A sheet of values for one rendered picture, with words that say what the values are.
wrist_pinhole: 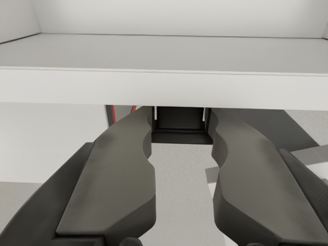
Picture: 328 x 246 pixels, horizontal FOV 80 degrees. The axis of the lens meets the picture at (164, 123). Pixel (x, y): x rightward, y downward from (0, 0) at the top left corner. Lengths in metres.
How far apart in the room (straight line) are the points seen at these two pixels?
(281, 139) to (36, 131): 0.49
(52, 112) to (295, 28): 0.31
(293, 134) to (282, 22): 0.38
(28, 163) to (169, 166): 1.10
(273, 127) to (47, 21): 0.51
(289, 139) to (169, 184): 1.15
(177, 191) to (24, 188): 1.22
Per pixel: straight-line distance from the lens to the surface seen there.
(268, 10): 0.19
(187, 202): 1.73
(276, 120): 0.59
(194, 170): 1.46
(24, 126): 0.38
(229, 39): 0.17
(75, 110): 0.32
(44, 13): 0.20
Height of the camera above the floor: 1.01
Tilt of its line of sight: 58 degrees down
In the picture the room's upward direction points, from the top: 176 degrees counter-clockwise
